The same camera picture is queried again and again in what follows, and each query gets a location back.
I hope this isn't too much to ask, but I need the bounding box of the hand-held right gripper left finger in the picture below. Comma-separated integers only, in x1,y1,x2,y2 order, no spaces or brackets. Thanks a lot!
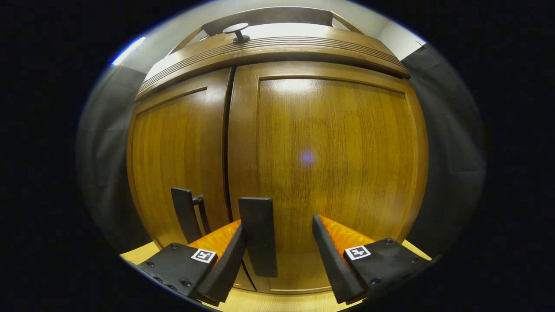
137,219,247,306

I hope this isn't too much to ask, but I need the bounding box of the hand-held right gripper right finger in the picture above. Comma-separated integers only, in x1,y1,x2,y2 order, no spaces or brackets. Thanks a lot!
312,214,432,305

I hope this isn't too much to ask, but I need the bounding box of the wooden shoe cabinet door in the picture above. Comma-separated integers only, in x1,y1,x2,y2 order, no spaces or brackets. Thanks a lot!
228,61,430,295
127,67,256,292

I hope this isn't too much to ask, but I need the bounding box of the wooden double-door shoe cabinet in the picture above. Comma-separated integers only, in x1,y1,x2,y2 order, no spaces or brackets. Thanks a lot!
126,6,430,295

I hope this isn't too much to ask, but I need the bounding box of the black round drawer knob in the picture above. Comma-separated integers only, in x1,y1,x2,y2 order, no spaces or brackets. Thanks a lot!
222,23,251,43

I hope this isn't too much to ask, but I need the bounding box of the black door handle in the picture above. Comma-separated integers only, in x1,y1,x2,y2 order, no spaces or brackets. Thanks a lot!
238,197,278,278
171,187,211,244

